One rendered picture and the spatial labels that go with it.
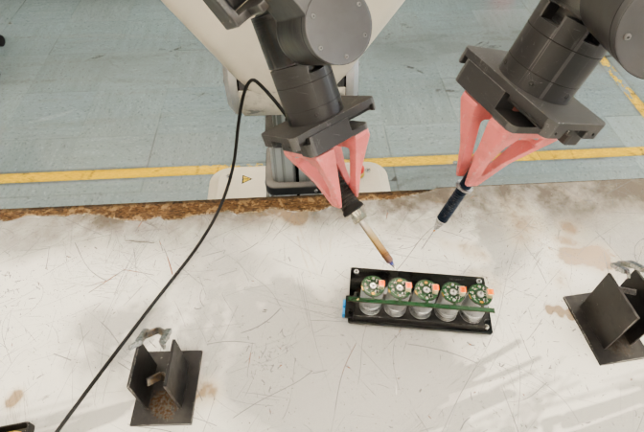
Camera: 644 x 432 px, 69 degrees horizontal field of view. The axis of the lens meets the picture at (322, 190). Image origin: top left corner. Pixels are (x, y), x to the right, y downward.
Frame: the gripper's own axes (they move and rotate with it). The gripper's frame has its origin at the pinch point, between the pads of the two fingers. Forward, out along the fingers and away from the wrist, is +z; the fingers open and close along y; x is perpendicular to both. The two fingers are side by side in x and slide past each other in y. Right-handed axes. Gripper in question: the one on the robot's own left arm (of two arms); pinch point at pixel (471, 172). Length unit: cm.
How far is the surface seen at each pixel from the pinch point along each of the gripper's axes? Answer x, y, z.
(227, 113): 36, -135, 90
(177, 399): -21.7, 1.3, 27.7
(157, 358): -22.3, -4.5, 29.9
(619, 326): 18.2, 13.3, 10.0
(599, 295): 19.1, 9.7, 9.9
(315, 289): -4.4, -5.6, 23.7
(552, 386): 12.5, 14.7, 17.2
